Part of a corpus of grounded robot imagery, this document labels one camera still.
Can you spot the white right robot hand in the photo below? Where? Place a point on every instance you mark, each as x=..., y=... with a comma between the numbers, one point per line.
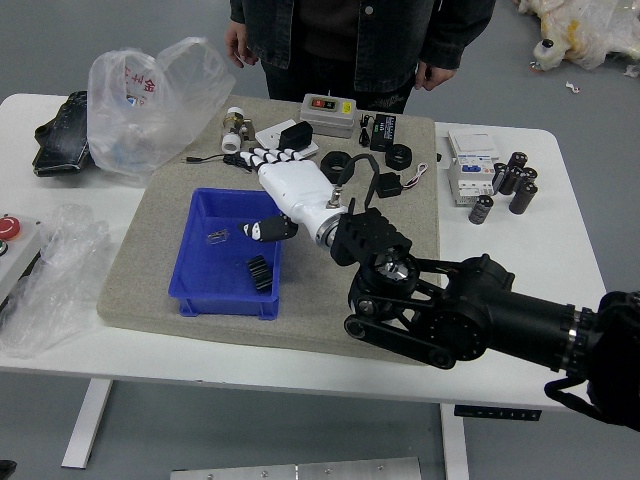
x=295, y=185

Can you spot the grey box red stop button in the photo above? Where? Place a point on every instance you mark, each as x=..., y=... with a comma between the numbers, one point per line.
x=17, y=250

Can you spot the black power adapter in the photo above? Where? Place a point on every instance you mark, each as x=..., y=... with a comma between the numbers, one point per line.
x=296, y=134

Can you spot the black gear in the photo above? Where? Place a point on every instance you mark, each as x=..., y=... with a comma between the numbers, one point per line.
x=260, y=274

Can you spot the black pouch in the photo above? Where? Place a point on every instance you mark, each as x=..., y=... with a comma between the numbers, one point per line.
x=57, y=140

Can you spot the silver metal plate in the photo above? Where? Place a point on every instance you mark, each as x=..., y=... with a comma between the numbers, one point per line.
x=300, y=471

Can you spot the big black nut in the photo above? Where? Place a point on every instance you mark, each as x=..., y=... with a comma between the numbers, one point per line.
x=330, y=167

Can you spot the clear plastic wrap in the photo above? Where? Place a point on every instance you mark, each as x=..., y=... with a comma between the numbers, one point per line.
x=45, y=290

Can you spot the plush toy in plastic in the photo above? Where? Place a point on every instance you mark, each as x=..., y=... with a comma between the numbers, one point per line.
x=575, y=30

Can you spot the white table leg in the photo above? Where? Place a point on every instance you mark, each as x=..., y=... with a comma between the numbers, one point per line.
x=455, y=445
x=87, y=425

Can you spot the person's right hand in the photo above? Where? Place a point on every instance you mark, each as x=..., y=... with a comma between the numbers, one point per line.
x=239, y=45

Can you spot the white wall switch plate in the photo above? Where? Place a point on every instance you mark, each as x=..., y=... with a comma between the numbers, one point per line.
x=267, y=136

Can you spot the brass valve white pipe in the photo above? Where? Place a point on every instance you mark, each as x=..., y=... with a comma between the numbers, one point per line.
x=231, y=135

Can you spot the grey switch box yellow label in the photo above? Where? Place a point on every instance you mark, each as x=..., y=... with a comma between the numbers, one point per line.
x=325, y=117

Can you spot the grey-brown mat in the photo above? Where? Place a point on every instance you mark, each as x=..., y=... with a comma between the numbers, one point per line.
x=310, y=330

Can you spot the blue plastic box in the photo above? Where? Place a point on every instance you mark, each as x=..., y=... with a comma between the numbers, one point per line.
x=215, y=280

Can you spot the white circuit breaker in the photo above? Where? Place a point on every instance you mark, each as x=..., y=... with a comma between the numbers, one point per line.
x=469, y=165

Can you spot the person's left hand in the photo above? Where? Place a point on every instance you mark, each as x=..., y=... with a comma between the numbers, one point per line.
x=432, y=75

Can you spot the small black nut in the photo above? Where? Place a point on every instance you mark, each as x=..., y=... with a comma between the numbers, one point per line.
x=392, y=162

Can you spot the person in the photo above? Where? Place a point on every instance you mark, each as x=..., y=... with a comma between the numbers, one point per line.
x=350, y=40

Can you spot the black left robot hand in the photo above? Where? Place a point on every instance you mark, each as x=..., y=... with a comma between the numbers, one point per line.
x=7, y=470

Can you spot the black capacitor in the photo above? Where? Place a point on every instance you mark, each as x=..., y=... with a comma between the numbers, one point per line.
x=523, y=197
x=518, y=161
x=500, y=177
x=512, y=182
x=481, y=209
x=530, y=175

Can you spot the black module green connector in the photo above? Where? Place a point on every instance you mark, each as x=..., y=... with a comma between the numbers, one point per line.
x=384, y=131

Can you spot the white paper scrap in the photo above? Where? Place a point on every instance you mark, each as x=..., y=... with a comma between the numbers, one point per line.
x=572, y=86

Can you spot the translucent plastic bag red print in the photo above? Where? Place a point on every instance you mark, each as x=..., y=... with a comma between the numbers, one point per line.
x=130, y=135

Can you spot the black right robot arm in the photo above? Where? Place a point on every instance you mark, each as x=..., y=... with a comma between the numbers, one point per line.
x=480, y=310

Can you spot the black table control panel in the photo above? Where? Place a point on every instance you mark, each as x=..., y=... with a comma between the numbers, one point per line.
x=495, y=414

